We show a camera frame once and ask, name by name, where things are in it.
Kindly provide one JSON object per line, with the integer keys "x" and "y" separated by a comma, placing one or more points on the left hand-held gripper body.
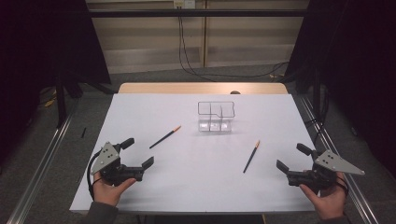
{"x": 107, "y": 161}

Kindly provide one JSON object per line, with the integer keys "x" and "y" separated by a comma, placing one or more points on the wooden table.
{"x": 202, "y": 88}

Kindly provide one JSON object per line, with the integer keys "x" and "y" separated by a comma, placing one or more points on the metal floor rail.
{"x": 40, "y": 169}
{"x": 358, "y": 193}

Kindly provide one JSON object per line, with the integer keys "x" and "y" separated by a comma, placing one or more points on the white table sheet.
{"x": 193, "y": 174}

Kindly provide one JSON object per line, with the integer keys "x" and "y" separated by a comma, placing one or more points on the person's right hand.
{"x": 330, "y": 202}

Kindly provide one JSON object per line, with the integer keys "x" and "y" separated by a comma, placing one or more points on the white wall outlet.
{"x": 184, "y": 3}

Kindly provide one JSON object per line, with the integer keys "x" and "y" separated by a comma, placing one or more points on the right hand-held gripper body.
{"x": 330, "y": 163}

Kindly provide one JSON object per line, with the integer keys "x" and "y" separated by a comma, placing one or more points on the clear plastic pen holder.
{"x": 214, "y": 124}

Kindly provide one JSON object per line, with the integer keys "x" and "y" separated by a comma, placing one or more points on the black pencil with orange end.
{"x": 251, "y": 157}
{"x": 163, "y": 138}

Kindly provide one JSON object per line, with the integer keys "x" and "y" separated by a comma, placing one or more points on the person's left hand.
{"x": 109, "y": 193}

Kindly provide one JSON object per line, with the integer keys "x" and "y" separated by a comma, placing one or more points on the dark curtain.
{"x": 37, "y": 46}
{"x": 358, "y": 62}

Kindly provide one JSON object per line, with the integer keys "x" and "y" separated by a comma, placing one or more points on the black horizontal frame bar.
{"x": 199, "y": 13}

